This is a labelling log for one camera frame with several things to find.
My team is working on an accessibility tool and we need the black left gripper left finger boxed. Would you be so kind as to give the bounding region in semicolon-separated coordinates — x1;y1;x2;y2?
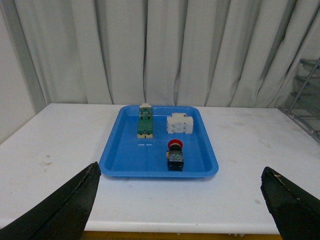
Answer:
0;162;101;240

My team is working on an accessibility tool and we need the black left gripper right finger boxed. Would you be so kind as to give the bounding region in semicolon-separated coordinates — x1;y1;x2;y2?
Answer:
260;166;320;240

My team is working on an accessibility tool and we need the red emergency stop button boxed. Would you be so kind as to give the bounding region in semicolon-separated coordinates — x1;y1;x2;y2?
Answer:
166;139;184;171

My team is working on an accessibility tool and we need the silver mesh three-tier rack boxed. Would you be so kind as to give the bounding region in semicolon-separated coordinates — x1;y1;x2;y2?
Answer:
278;59;320;142

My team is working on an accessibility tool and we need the blue plastic tray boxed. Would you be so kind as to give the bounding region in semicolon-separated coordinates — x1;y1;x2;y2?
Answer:
99;105;219;179

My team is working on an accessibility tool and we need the green terminal block component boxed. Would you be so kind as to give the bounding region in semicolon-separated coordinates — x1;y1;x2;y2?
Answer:
137;103;153;138

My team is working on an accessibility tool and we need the white circuit breaker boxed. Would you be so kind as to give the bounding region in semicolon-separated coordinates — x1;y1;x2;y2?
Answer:
166;112;194;134

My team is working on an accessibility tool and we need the white curtain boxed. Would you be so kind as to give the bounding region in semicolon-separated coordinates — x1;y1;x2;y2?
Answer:
0;0;320;145

